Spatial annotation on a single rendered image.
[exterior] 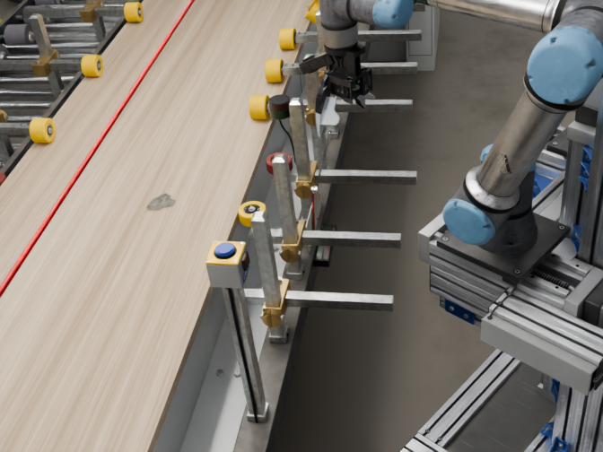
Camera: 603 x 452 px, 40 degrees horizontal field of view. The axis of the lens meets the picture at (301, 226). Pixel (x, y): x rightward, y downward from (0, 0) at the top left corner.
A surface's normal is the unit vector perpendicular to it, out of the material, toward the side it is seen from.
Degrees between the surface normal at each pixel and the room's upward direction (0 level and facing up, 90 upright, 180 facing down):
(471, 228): 97
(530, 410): 0
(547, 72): 83
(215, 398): 0
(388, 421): 0
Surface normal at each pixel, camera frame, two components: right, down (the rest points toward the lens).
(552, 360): -0.68, 0.51
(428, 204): -0.10, -0.78
